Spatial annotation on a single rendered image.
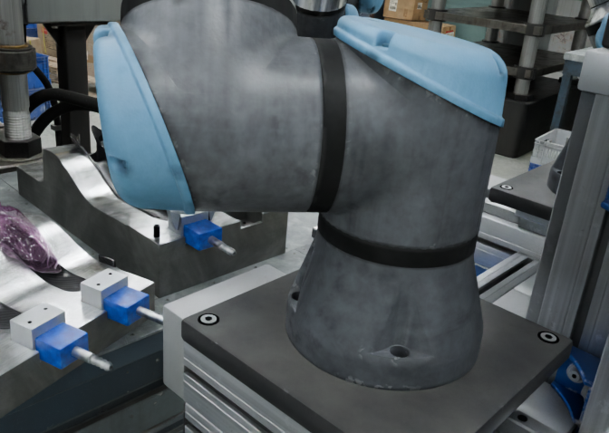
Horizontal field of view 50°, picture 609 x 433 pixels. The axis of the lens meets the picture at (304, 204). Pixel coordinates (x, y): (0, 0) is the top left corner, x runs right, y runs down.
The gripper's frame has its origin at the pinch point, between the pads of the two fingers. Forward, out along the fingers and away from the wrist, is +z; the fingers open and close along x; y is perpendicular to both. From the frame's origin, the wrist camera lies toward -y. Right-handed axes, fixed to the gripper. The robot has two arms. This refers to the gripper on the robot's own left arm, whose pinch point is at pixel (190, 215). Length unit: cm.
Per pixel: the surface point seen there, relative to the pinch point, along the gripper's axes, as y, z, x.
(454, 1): -347, 11, 609
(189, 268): 2.0, 7.8, -1.4
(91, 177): -23.8, 0.5, -3.6
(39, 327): 10.4, 3.3, -28.4
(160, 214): -8.7, 3.1, 0.4
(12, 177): -58, 11, -4
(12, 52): -71, -12, 3
